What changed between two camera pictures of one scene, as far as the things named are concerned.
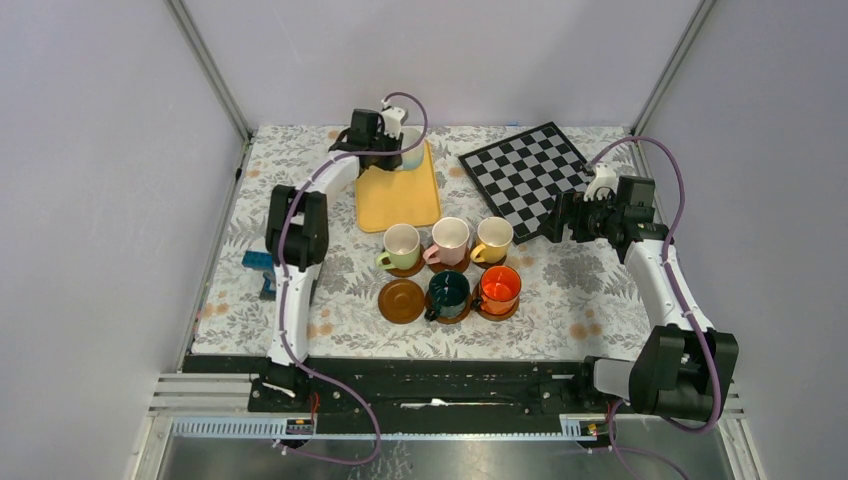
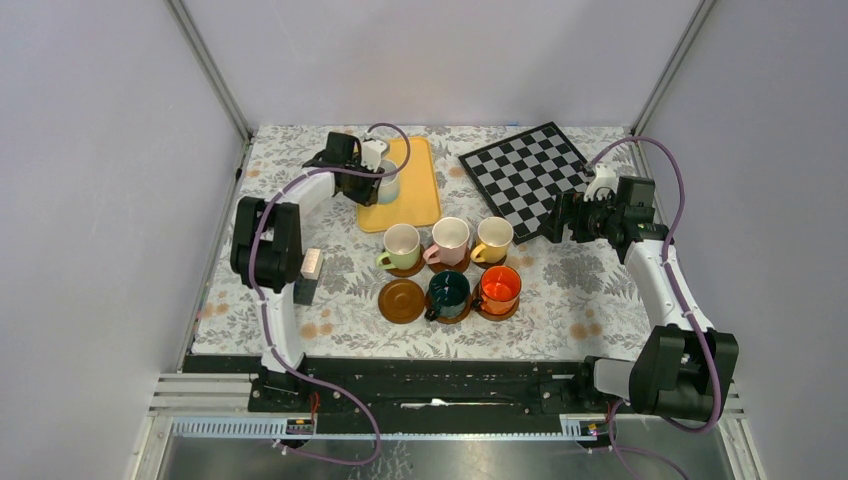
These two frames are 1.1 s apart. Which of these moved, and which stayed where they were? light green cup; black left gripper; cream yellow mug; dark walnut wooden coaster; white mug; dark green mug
Moved: black left gripper; white mug
Stayed: cream yellow mug; dark green mug; dark walnut wooden coaster; light green cup
